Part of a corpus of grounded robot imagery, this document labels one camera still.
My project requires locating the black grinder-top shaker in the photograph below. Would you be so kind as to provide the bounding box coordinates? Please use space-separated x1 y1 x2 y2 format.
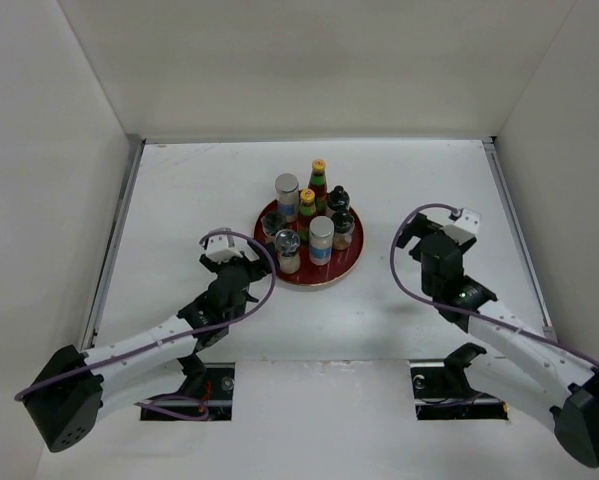
275 229 301 275
327 185 350 216

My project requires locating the black-cap glass jar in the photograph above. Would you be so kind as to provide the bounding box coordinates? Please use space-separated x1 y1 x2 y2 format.
260 210 287 244

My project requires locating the silver-lid spice jar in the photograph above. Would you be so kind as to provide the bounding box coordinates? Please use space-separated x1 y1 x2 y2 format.
308 216 334 266
275 173 299 223

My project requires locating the sauce bottle yellow cap front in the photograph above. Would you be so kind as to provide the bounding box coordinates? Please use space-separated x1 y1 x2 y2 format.
297 188 316 243

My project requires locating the sauce bottle yellow cap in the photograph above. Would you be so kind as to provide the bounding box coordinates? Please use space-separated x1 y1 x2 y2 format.
308 159 328 215
297 188 316 243

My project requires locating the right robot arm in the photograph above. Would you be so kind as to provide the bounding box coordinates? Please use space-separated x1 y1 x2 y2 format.
390 206 599 469

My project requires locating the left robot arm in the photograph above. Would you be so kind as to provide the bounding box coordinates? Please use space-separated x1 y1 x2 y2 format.
16 241 277 453

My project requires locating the red round lacquer tray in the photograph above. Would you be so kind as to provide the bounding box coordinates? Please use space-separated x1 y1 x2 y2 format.
277 209 364 287

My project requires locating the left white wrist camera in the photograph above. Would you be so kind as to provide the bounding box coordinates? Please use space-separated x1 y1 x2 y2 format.
200 228 241 264

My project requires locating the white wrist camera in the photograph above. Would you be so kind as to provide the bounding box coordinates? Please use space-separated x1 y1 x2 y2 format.
442 208 481 246
200 228 241 264

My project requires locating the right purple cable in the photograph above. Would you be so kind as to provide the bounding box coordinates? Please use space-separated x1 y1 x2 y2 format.
389 202 599 386

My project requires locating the purple cable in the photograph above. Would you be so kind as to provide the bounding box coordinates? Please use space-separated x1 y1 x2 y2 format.
389 202 599 386
13 231 278 422

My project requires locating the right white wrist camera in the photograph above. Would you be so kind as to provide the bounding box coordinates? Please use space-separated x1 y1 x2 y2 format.
442 208 481 246

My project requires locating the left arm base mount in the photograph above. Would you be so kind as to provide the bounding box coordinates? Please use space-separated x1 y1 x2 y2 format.
139 354 236 422

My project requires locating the right metal table rail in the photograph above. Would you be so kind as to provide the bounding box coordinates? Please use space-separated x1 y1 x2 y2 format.
481 137 558 341

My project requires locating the metal table rail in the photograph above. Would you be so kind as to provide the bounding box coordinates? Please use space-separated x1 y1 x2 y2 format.
481 137 558 341
77 134 145 350

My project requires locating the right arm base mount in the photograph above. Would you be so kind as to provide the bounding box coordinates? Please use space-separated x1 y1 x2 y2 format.
410 343 508 421

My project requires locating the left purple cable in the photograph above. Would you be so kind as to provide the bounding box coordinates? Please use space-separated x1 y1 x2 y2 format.
13 231 278 422

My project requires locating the left metal table rail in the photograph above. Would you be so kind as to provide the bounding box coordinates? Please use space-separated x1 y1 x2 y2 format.
77 134 145 350

